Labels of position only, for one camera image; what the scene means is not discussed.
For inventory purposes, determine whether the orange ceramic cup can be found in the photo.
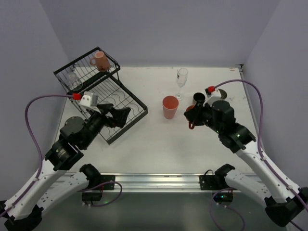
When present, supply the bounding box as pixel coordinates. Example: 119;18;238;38
184;105;195;130

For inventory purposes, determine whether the pink plastic cup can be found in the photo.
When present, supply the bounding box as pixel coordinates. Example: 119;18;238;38
162;96;179;119

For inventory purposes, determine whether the white and brown tumbler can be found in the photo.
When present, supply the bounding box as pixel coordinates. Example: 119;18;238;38
219;89;227;100

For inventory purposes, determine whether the clear champagne flute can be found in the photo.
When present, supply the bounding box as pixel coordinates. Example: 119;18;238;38
176;68;188;101

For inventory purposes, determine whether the pink ceramic mug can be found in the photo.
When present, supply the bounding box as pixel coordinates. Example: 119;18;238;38
90;51;111;72

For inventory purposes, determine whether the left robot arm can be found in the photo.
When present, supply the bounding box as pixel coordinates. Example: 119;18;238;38
0;103;131;231

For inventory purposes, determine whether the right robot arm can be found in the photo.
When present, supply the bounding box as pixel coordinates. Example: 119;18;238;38
184;100;308;227

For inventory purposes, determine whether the clear glass on upper rack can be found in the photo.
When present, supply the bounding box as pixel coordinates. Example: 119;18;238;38
67;72;83;91

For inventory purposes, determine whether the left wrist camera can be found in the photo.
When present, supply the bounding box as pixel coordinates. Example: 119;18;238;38
79;91;100;112

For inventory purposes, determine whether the black wire dish rack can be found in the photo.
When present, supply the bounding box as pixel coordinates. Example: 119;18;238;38
53;47;148;144

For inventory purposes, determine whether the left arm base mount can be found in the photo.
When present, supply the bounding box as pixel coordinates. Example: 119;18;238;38
79;164;123;207

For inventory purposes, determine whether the aluminium mounting rail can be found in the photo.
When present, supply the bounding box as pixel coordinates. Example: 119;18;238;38
60;172;283;193

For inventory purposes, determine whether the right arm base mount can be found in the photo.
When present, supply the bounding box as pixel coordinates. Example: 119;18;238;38
199;164;235;205

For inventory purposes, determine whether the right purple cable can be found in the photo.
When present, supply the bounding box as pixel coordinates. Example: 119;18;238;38
207;79;308;231

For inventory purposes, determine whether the purple cable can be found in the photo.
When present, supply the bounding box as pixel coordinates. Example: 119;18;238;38
207;79;308;231
0;93;81;217

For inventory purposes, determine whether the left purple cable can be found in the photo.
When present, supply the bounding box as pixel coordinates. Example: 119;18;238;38
0;93;81;217

